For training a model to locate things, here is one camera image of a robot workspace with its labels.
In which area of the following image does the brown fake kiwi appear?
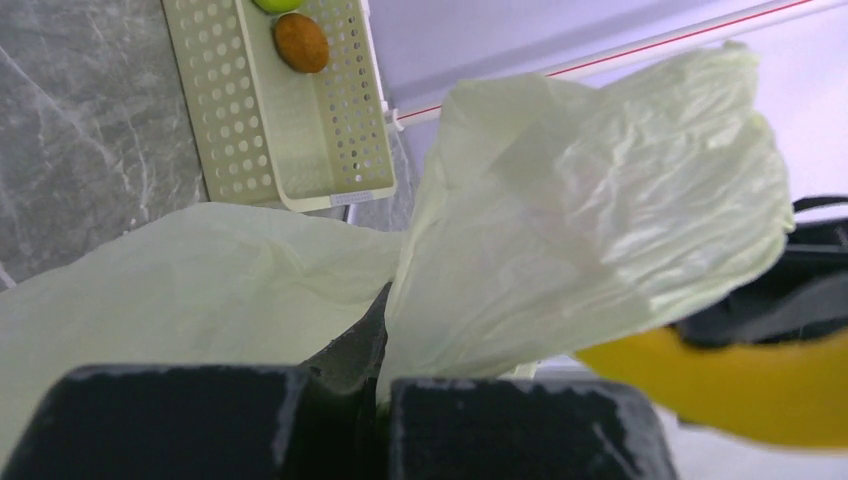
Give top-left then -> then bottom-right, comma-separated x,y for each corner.
273,13 -> 329,74

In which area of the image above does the light green plastic bag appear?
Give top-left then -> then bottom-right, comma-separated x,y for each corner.
1,43 -> 794,457

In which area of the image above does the green fake pear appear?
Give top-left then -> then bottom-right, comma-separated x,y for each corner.
254,0 -> 303,15

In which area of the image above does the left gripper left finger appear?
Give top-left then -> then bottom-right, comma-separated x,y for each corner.
2,365 -> 375,479

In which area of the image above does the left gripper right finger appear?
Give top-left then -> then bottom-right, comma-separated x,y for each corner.
387,378 -> 678,479

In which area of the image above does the yellow fake banana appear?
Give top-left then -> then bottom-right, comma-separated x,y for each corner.
576,327 -> 847,450

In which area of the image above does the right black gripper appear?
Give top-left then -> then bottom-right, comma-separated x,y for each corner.
671,216 -> 847,349

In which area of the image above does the pale yellow plastic basket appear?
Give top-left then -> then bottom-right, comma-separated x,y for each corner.
164,0 -> 396,212

